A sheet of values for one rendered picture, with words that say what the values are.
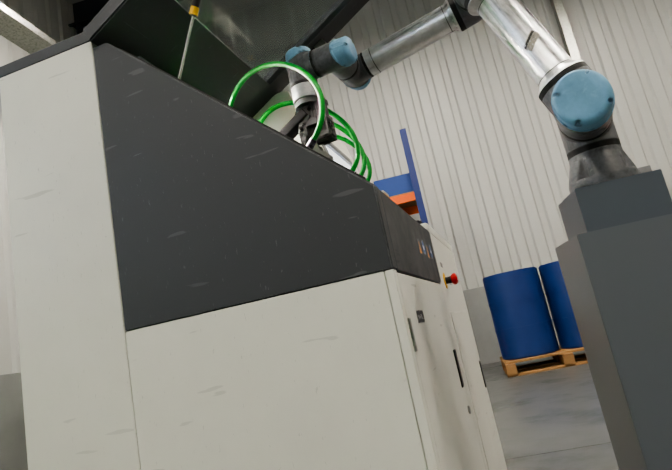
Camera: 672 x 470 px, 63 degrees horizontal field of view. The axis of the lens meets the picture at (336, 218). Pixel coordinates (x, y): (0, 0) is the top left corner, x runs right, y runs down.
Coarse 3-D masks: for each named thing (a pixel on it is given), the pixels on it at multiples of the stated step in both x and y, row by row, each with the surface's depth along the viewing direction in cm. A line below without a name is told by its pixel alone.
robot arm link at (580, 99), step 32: (480, 0) 126; (512, 0) 123; (512, 32) 122; (544, 32) 120; (544, 64) 118; (576, 64) 115; (544, 96) 118; (576, 96) 112; (608, 96) 110; (576, 128) 115
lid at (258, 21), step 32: (128, 0) 125; (160, 0) 131; (224, 0) 146; (256, 0) 154; (288, 0) 163; (320, 0) 173; (352, 0) 181; (96, 32) 126; (128, 32) 131; (160, 32) 138; (192, 32) 145; (224, 32) 155; (256, 32) 164; (288, 32) 174; (320, 32) 182; (160, 64) 146; (192, 64) 154; (224, 64) 162; (256, 64) 175; (224, 96) 174; (256, 96) 185
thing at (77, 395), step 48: (48, 48) 132; (48, 96) 130; (96, 96) 125; (48, 144) 128; (96, 144) 123; (48, 192) 126; (96, 192) 121; (48, 240) 123; (96, 240) 119; (48, 288) 122; (96, 288) 118; (48, 336) 120; (96, 336) 116; (48, 384) 118; (96, 384) 114; (48, 432) 116; (96, 432) 112
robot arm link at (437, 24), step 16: (448, 0) 143; (432, 16) 145; (448, 16) 143; (464, 16) 141; (480, 16) 141; (400, 32) 149; (416, 32) 146; (432, 32) 146; (448, 32) 146; (368, 48) 153; (384, 48) 150; (400, 48) 149; (416, 48) 149; (368, 64) 152; (384, 64) 152; (352, 80) 154; (368, 80) 159
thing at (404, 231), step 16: (384, 208) 105; (400, 208) 125; (400, 224) 119; (416, 224) 144; (400, 240) 114; (416, 240) 136; (400, 256) 109; (416, 256) 129; (400, 272) 108; (416, 272) 123; (432, 272) 150
